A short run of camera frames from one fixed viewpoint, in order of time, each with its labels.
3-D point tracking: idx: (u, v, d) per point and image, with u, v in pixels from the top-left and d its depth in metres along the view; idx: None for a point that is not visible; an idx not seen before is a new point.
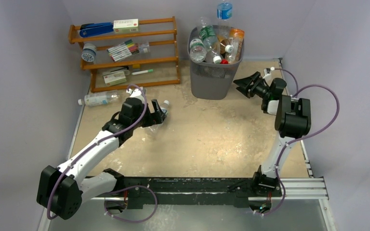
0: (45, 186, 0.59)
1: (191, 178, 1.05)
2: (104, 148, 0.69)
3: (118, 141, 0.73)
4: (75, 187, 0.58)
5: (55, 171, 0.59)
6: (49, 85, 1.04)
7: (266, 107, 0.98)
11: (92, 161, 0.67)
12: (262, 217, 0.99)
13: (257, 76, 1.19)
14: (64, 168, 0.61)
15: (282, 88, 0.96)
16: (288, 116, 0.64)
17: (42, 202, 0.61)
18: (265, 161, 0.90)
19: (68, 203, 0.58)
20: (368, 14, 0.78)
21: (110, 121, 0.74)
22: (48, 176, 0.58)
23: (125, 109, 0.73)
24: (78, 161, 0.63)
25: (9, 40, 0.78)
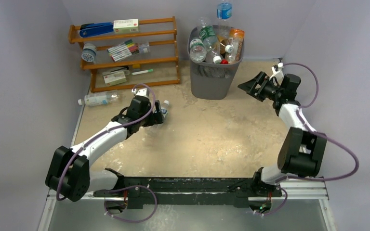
0: (57, 166, 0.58)
1: (191, 178, 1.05)
2: (113, 137, 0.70)
3: (125, 133, 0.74)
4: (86, 168, 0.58)
5: (68, 150, 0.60)
6: (49, 86, 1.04)
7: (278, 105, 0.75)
11: (101, 147, 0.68)
12: (262, 217, 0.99)
13: (262, 76, 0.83)
14: (77, 148, 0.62)
15: (297, 83, 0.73)
16: (294, 160, 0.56)
17: (50, 185, 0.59)
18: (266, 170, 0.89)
19: (78, 183, 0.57)
20: (368, 13, 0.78)
21: (118, 114, 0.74)
22: (61, 155, 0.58)
23: (133, 104, 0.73)
24: (90, 145, 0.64)
25: (9, 40, 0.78)
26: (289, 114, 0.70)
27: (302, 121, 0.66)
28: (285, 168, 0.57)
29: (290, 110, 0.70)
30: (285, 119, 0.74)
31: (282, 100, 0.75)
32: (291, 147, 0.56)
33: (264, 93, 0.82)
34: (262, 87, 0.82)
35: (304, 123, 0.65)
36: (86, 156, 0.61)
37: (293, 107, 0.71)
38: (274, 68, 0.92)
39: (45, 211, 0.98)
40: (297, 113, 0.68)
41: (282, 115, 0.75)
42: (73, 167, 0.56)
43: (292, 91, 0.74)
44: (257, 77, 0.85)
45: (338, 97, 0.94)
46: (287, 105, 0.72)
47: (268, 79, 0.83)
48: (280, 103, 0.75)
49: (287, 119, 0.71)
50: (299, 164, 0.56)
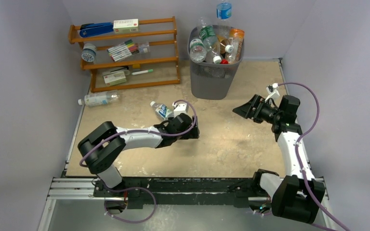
0: (97, 135, 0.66)
1: (191, 179, 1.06)
2: (148, 139, 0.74)
3: (159, 142, 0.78)
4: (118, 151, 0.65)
5: (112, 128, 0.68)
6: (50, 85, 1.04)
7: (278, 129, 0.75)
11: (137, 141, 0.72)
12: (262, 217, 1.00)
13: (257, 99, 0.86)
14: (121, 131, 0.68)
15: (297, 105, 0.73)
16: (289, 208, 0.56)
17: (81, 149, 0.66)
18: (264, 178, 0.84)
19: (105, 159, 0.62)
20: (368, 13, 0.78)
21: (160, 124, 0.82)
22: (106, 128, 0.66)
23: (176, 121, 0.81)
24: (131, 134, 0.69)
25: (8, 39, 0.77)
26: (287, 147, 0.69)
27: (300, 163, 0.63)
28: (279, 214, 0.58)
29: (289, 143, 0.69)
30: (283, 149, 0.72)
31: (282, 123, 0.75)
32: (287, 198, 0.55)
33: (261, 115, 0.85)
34: (258, 110, 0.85)
35: (303, 168, 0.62)
36: (125, 140, 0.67)
37: (293, 139, 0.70)
38: (269, 89, 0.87)
39: (45, 211, 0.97)
40: (295, 149, 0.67)
41: (281, 145, 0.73)
42: (110, 143, 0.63)
43: (291, 113, 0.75)
44: (251, 100, 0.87)
45: (338, 97, 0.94)
46: (286, 134, 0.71)
47: (263, 101, 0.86)
48: (279, 126, 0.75)
49: (284, 151, 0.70)
50: (295, 212, 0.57)
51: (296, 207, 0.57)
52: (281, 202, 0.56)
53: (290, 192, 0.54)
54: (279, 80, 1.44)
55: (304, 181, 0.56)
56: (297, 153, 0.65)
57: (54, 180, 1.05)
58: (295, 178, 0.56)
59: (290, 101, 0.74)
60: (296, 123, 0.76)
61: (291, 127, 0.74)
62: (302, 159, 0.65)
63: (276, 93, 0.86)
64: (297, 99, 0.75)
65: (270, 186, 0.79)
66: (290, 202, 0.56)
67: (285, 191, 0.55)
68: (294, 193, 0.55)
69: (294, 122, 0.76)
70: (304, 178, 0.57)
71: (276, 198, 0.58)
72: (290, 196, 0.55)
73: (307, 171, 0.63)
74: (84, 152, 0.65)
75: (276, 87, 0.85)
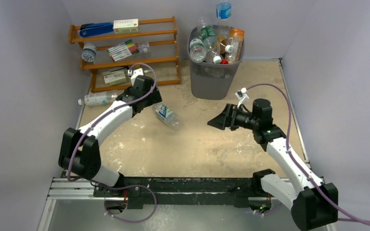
0: (67, 147, 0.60)
1: (191, 178, 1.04)
2: (120, 116, 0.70)
3: (131, 111, 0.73)
4: (96, 148, 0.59)
5: (76, 132, 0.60)
6: (50, 86, 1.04)
7: (262, 139, 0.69)
11: (110, 126, 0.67)
12: (262, 216, 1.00)
13: (229, 108, 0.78)
14: (85, 130, 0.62)
15: (270, 109, 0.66)
16: (313, 220, 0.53)
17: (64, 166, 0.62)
18: (267, 182, 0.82)
19: (89, 162, 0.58)
20: (368, 12, 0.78)
21: (123, 93, 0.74)
22: (70, 136, 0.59)
23: (137, 83, 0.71)
24: (97, 125, 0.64)
25: (8, 39, 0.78)
26: (282, 157, 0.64)
27: (304, 172, 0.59)
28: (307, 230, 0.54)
29: (282, 153, 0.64)
30: (277, 159, 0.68)
31: (263, 132, 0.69)
32: (309, 212, 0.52)
33: (237, 122, 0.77)
34: (234, 120, 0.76)
35: (309, 176, 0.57)
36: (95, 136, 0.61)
37: (282, 146, 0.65)
38: (238, 95, 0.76)
39: (45, 211, 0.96)
40: (291, 157, 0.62)
41: (273, 155, 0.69)
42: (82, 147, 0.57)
43: (267, 118, 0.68)
44: (225, 109, 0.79)
45: (338, 97, 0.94)
46: (274, 143, 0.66)
47: (236, 108, 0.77)
48: (261, 136, 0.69)
49: (281, 161, 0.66)
50: (319, 221, 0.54)
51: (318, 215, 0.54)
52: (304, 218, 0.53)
53: (310, 204, 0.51)
54: (279, 80, 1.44)
55: (317, 188, 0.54)
56: (295, 161, 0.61)
57: (54, 179, 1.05)
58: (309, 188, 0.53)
59: (263, 109, 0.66)
60: (275, 126, 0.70)
61: (272, 133, 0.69)
62: (301, 163, 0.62)
63: (246, 98, 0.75)
64: (265, 101, 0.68)
65: (273, 189, 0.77)
66: (312, 214, 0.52)
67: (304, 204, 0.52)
68: (313, 204, 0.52)
69: (273, 126, 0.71)
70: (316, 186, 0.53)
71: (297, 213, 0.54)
72: (310, 209, 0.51)
73: (313, 176, 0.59)
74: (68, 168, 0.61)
75: (244, 91, 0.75)
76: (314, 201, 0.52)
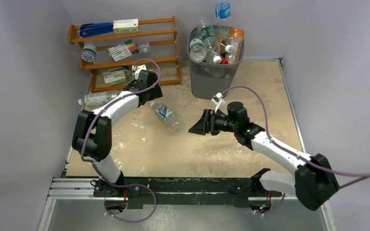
0: (81, 128, 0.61)
1: (191, 178, 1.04)
2: (128, 103, 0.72)
3: (138, 101, 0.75)
4: (109, 128, 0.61)
5: (90, 113, 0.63)
6: (50, 85, 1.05)
7: (245, 140, 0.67)
11: (120, 111, 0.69)
12: (262, 216, 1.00)
13: (207, 113, 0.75)
14: (99, 111, 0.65)
15: (245, 109, 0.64)
16: (321, 195, 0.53)
17: (76, 147, 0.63)
18: (266, 181, 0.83)
19: (102, 141, 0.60)
20: (368, 12, 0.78)
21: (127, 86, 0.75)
22: (85, 117, 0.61)
23: (142, 76, 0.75)
24: (109, 108, 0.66)
25: (8, 39, 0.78)
26: (269, 148, 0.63)
27: (292, 152, 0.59)
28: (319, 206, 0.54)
29: (267, 144, 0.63)
30: (265, 152, 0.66)
31: (244, 133, 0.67)
32: (310, 188, 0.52)
33: (217, 127, 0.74)
34: (213, 124, 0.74)
35: (297, 154, 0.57)
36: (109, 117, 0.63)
37: (264, 138, 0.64)
38: (214, 100, 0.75)
39: (45, 211, 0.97)
40: (276, 144, 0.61)
41: (260, 150, 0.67)
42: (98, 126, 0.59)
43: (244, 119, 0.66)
44: (202, 115, 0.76)
45: (338, 97, 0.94)
46: (257, 136, 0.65)
47: (214, 112, 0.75)
48: (244, 137, 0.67)
49: (269, 152, 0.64)
50: (325, 193, 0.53)
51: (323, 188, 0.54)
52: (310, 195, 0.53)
53: (310, 182, 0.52)
54: (279, 80, 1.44)
55: (310, 163, 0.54)
56: (280, 146, 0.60)
57: (54, 180, 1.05)
58: (302, 167, 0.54)
59: (238, 111, 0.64)
60: (253, 124, 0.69)
61: (253, 131, 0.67)
62: (287, 146, 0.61)
63: (223, 102, 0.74)
64: (238, 103, 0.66)
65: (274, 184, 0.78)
66: (315, 189, 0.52)
67: (305, 184, 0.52)
68: (313, 180, 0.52)
69: (251, 124, 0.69)
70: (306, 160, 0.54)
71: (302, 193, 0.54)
72: (310, 185, 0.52)
73: (301, 153, 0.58)
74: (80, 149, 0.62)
75: (220, 96, 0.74)
76: (310, 175, 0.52)
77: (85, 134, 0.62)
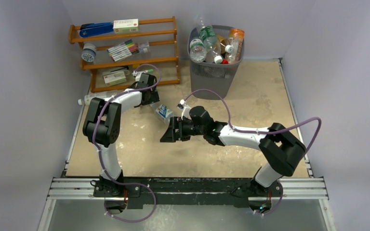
0: (92, 113, 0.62)
1: (191, 179, 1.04)
2: (131, 98, 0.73)
3: (140, 97, 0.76)
4: (120, 114, 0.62)
5: (101, 99, 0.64)
6: (50, 86, 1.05)
7: (215, 139, 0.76)
11: (125, 103, 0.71)
12: (262, 217, 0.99)
13: (174, 121, 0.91)
14: (108, 98, 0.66)
15: (204, 110, 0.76)
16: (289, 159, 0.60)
17: (86, 134, 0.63)
18: (260, 177, 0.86)
19: (113, 125, 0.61)
20: (367, 13, 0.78)
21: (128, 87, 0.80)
22: (97, 102, 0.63)
23: (142, 78, 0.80)
24: (117, 98, 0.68)
25: (8, 40, 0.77)
26: (236, 137, 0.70)
27: (251, 132, 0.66)
28: (294, 170, 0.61)
29: (232, 134, 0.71)
30: (236, 142, 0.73)
31: (212, 132, 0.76)
32: (276, 155, 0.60)
33: (185, 132, 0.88)
34: (181, 130, 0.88)
35: (257, 131, 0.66)
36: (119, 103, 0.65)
37: (229, 130, 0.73)
38: (179, 107, 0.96)
39: (45, 210, 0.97)
40: (238, 130, 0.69)
41: (231, 142, 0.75)
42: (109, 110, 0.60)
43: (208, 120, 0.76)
44: (170, 123, 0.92)
45: (338, 97, 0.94)
46: (223, 130, 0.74)
47: (180, 120, 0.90)
48: (213, 136, 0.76)
49: (238, 141, 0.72)
50: (293, 155, 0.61)
51: (289, 152, 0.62)
52: (280, 162, 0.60)
53: (273, 150, 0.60)
54: (279, 80, 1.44)
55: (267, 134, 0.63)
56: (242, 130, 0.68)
57: (54, 180, 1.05)
58: (264, 140, 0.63)
59: (201, 115, 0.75)
60: (218, 123, 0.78)
61: (218, 129, 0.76)
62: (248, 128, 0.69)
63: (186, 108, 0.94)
64: (198, 108, 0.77)
65: (266, 175, 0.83)
66: (281, 155, 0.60)
67: (270, 154, 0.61)
68: (276, 147, 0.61)
69: (216, 123, 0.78)
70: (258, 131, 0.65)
71: (274, 163, 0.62)
72: (273, 151, 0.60)
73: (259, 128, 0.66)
74: (91, 134, 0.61)
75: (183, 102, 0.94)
76: (270, 143, 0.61)
77: (96, 119, 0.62)
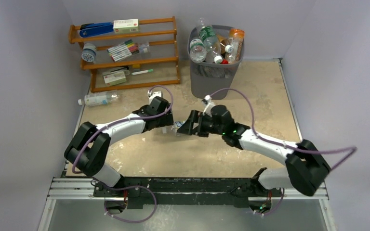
0: (79, 139, 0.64)
1: (191, 178, 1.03)
2: (131, 126, 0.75)
3: (143, 126, 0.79)
4: (105, 147, 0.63)
5: (92, 127, 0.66)
6: (50, 85, 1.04)
7: (234, 142, 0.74)
11: (122, 131, 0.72)
12: (262, 216, 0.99)
13: (194, 114, 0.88)
14: (101, 127, 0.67)
15: (226, 109, 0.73)
16: (313, 179, 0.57)
17: (68, 158, 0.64)
18: (263, 178, 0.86)
19: (95, 159, 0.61)
20: (367, 13, 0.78)
21: (138, 109, 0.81)
22: (86, 129, 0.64)
23: (153, 103, 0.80)
24: (112, 126, 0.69)
25: (7, 39, 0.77)
26: (257, 144, 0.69)
27: (279, 143, 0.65)
28: (315, 191, 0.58)
29: (254, 141, 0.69)
30: (255, 149, 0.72)
31: (231, 134, 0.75)
32: (302, 173, 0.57)
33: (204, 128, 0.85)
34: (200, 124, 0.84)
35: (284, 144, 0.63)
36: (108, 134, 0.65)
37: (251, 136, 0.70)
38: (203, 102, 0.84)
39: (45, 211, 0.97)
40: (263, 138, 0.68)
41: (250, 148, 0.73)
42: (95, 142, 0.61)
43: (229, 120, 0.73)
44: (190, 116, 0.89)
45: (338, 97, 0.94)
46: (244, 135, 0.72)
47: (202, 115, 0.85)
48: (232, 139, 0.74)
49: (258, 148, 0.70)
50: (318, 175, 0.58)
51: (314, 172, 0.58)
52: (303, 181, 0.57)
53: (299, 168, 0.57)
54: (279, 80, 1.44)
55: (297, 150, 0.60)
56: (268, 140, 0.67)
57: (54, 180, 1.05)
58: (291, 156, 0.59)
59: (222, 114, 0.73)
60: (239, 124, 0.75)
61: (239, 131, 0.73)
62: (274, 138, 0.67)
63: (212, 104, 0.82)
64: (220, 107, 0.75)
65: (271, 181, 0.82)
66: (307, 174, 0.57)
67: (296, 172, 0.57)
68: (302, 166, 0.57)
69: (237, 125, 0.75)
70: (284, 144, 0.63)
71: (297, 181, 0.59)
72: (300, 170, 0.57)
73: (287, 142, 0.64)
74: (72, 160, 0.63)
75: (209, 98, 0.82)
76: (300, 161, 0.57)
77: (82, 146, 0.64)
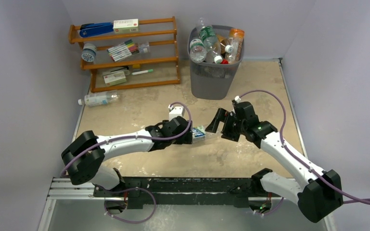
0: (76, 146, 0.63)
1: (191, 178, 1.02)
2: (136, 144, 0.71)
3: (151, 146, 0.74)
4: (98, 163, 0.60)
5: (93, 137, 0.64)
6: (50, 85, 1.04)
7: (254, 137, 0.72)
11: (125, 148, 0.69)
12: (262, 216, 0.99)
13: (220, 113, 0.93)
14: (101, 140, 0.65)
15: (250, 105, 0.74)
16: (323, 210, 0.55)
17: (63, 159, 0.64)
18: (266, 181, 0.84)
19: (83, 172, 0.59)
20: (368, 13, 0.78)
21: (153, 125, 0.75)
22: (85, 139, 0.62)
23: (171, 123, 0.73)
24: (114, 142, 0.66)
25: (8, 39, 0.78)
26: (277, 151, 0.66)
27: (304, 164, 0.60)
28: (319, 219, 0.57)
29: (277, 147, 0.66)
30: (272, 154, 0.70)
31: (252, 129, 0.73)
32: (317, 201, 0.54)
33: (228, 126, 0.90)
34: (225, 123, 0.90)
35: (310, 167, 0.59)
36: (104, 151, 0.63)
37: (276, 142, 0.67)
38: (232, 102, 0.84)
39: (45, 211, 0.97)
40: (287, 150, 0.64)
41: (269, 151, 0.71)
42: (88, 155, 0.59)
43: (252, 116, 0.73)
44: (217, 114, 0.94)
45: (338, 97, 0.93)
46: (269, 139, 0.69)
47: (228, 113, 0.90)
48: (253, 134, 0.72)
49: (276, 156, 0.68)
50: (329, 206, 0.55)
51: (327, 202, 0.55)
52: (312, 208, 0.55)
53: (316, 197, 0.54)
54: (279, 80, 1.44)
55: (321, 179, 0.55)
56: (293, 155, 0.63)
57: (54, 180, 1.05)
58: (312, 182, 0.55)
59: (244, 107, 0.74)
60: (264, 122, 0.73)
61: (263, 128, 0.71)
62: (300, 156, 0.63)
63: None
64: (245, 102, 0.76)
65: (275, 187, 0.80)
66: (320, 204, 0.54)
67: (310, 198, 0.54)
68: (320, 195, 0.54)
69: (261, 122, 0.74)
70: (311, 168, 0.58)
71: (308, 205, 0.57)
72: (316, 199, 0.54)
73: (314, 166, 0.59)
74: (65, 163, 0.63)
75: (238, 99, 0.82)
76: (320, 191, 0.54)
77: (77, 153, 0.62)
